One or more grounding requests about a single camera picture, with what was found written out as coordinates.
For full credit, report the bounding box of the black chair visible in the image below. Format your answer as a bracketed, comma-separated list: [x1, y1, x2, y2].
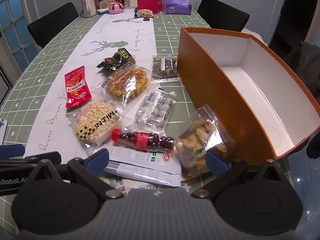
[27, 2, 79, 48]
[197, 0, 250, 32]

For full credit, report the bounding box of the pink round container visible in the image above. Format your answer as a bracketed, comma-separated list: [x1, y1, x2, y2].
[108, 2, 125, 14]

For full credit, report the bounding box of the dark jacket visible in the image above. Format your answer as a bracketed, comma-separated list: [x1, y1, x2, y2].
[285, 41, 320, 73]

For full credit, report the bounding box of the long white snack packet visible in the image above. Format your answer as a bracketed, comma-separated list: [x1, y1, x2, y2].
[104, 146, 182, 187]

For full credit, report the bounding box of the black yellow snack packet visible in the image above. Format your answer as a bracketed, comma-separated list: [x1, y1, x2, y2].
[112, 47, 137, 65]

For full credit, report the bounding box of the dried fruit chips packet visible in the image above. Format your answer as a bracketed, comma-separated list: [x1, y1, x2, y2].
[174, 104, 237, 182]

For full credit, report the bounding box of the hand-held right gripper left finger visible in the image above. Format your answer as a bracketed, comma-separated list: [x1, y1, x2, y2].
[24, 149, 125, 199]

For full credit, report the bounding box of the red snack packet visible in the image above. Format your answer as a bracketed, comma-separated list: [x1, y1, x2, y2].
[64, 65, 92, 108]

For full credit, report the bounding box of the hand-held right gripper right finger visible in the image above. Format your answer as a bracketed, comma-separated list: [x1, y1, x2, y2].
[191, 151, 292, 198]

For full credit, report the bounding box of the bottle-shaped chocolate bean pack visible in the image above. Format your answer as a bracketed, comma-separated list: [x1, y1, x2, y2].
[111, 128, 175, 155]

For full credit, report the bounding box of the puffed ball snack packet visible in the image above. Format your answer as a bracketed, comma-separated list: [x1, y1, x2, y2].
[66, 99, 123, 148]

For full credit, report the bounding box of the clear bag of snacks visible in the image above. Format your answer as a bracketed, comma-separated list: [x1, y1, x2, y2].
[136, 9, 154, 18]

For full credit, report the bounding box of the purple tissue box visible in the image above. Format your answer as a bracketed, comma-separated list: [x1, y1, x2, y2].
[162, 0, 192, 15]

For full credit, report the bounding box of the magenta square box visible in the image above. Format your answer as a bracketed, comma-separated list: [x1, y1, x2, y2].
[137, 0, 163, 15]

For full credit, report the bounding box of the folded white towel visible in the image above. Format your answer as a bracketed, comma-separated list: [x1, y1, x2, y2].
[242, 28, 269, 47]

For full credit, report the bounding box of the green checked tablecloth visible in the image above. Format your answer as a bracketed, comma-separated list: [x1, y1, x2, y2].
[0, 7, 225, 230]

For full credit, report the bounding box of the waffle snack packet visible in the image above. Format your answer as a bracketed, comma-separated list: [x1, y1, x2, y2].
[101, 64, 153, 108]

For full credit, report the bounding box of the brown candy clear packet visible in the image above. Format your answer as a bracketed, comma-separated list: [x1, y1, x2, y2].
[152, 54, 180, 80]

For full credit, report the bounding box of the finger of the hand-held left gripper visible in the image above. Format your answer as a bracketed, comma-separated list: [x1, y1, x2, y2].
[0, 151, 62, 167]
[0, 144, 26, 158]

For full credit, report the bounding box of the glass panel door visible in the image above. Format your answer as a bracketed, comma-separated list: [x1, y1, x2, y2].
[0, 0, 38, 80]

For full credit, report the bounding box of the grey ball candy packet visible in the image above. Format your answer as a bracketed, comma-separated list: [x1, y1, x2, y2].
[134, 87, 177, 132]

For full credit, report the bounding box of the white green labelled packet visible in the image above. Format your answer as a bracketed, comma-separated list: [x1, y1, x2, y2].
[99, 176, 160, 197]

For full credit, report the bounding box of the dark maroon candy packet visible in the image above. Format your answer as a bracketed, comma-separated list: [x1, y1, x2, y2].
[97, 57, 120, 73]

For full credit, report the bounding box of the orange cardboard box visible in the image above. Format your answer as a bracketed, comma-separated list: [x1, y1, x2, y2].
[177, 27, 320, 159]

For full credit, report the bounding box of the white deer print table runner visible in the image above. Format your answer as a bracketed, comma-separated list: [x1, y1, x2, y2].
[24, 14, 180, 160]

